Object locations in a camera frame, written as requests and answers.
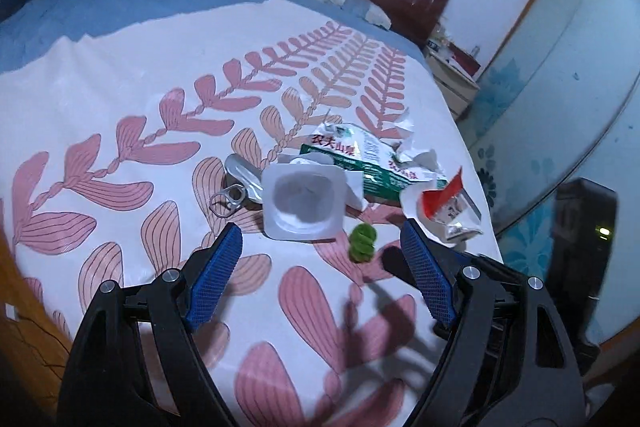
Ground red white snack wrapper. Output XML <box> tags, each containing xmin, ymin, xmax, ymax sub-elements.
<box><xmin>399</xmin><ymin>169</ymin><xmax>483</xmax><ymax>245</ymax></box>

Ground green white plastic label wrapper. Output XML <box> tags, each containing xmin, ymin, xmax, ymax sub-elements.
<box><xmin>300</xmin><ymin>122</ymin><xmax>447</xmax><ymax>202</ymax></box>

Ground white plastic yogurt cup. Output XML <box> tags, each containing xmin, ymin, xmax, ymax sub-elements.
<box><xmin>262</xmin><ymin>164</ymin><xmax>347</xmax><ymax>242</ymax></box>

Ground green bottle cap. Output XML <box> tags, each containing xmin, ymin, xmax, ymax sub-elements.
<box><xmin>348</xmin><ymin>223</ymin><xmax>378</xmax><ymax>263</ymax></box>

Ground white leaf-pattern bed cover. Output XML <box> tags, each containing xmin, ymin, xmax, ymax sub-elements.
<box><xmin>1</xmin><ymin>0</ymin><xmax>487</xmax><ymax>426</ymax></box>

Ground floral sliding wardrobe door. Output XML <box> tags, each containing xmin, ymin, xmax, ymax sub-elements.
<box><xmin>459</xmin><ymin>0</ymin><xmax>639</xmax><ymax>343</ymax></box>

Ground white silver foil wrapper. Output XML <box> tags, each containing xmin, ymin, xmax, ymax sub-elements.
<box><xmin>310</xmin><ymin>109</ymin><xmax>440</xmax><ymax>172</ymax></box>

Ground beige bedside drawer cabinet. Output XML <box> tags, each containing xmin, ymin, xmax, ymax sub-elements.
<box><xmin>425</xmin><ymin>48</ymin><xmax>480</xmax><ymax>120</ymax></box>

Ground blue bed sheet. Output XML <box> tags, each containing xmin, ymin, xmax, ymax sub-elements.
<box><xmin>1</xmin><ymin>0</ymin><xmax>425</xmax><ymax>74</ymax></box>

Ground white blue pillow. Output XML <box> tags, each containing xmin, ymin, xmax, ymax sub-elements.
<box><xmin>318</xmin><ymin>0</ymin><xmax>393</xmax><ymax>30</ymax></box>

